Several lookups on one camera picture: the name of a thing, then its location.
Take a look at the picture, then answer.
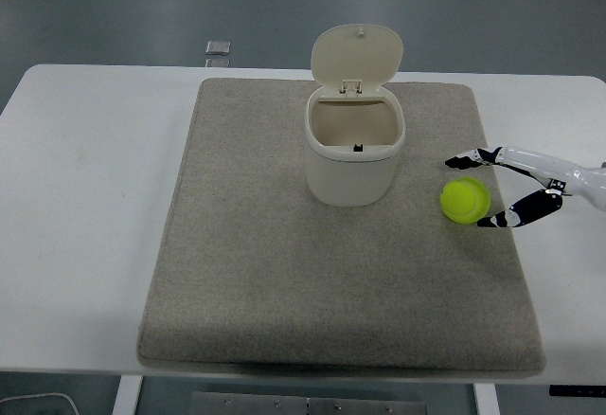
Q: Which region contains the black table control panel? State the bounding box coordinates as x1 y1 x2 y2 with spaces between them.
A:
548 385 606 397

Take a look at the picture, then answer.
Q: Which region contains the white table leg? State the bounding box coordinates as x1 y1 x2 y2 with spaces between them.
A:
112 374 144 415
472 382 498 415

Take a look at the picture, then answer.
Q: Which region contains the beige felt mat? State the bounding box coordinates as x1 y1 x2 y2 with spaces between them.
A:
135 77 548 379

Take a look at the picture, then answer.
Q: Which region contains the cream bin with hinged lid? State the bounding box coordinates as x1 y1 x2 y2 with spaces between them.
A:
305 24 406 208

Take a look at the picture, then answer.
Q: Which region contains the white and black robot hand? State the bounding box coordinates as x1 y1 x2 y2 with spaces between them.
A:
444 145 606 229

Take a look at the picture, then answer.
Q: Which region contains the grey metal plate with screws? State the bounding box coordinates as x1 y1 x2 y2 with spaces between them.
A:
188 390 430 415

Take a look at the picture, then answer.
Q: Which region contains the yellow-green tennis ball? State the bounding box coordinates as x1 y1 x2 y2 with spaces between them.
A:
439 176 491 225

